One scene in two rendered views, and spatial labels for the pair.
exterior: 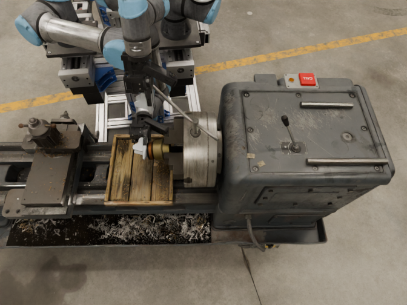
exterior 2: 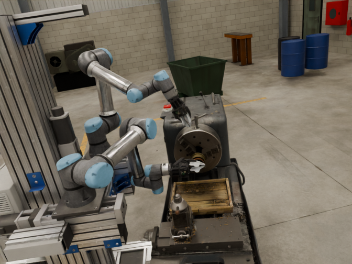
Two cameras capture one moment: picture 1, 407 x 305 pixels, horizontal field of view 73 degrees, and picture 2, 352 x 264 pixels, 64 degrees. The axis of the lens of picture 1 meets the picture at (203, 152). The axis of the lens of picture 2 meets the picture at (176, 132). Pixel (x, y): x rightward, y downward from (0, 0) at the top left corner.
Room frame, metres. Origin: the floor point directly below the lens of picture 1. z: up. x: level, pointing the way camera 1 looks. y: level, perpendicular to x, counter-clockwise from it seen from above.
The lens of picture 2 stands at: (0.28, 1.71, 1.93)
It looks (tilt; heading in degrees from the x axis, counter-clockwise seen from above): 23 degrees down; 283
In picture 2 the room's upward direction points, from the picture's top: 9 degrees counter-clockwise
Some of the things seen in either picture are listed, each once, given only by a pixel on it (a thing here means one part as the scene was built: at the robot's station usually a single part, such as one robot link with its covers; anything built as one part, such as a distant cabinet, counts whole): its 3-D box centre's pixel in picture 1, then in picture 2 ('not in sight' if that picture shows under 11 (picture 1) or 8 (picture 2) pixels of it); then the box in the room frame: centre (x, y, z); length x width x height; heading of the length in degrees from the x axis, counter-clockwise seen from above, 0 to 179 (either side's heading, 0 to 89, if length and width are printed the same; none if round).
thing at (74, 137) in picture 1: (59, 143); (182, 223); (0.56, 0.65, 0.99); 0.20 x 0.10 x 0.05; 96
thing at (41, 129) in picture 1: (37, 126); (178, 203); (0.56, 0.68, 1.13); 0.08 x 0.08 x 0.03
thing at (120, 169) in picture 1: (142, 168); (200, 196); (0.52, 0.29, 0.89); 0.36 x 0.30 x 0.04; 6
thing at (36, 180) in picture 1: (53, 160); (196, 234); (0.50, 0.67, 0.95); 0.43 x 0.17 x 0.05; 6
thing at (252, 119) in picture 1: (288, 147); (195, 129); (0.60, -0.37, 1.06); 0.59 x 0.48 x 0.39; 96
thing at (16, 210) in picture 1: (47, 167); (200, 250); (0.48, 0.72, 0.90); 0.47 x 0.30 x 0.06; 6
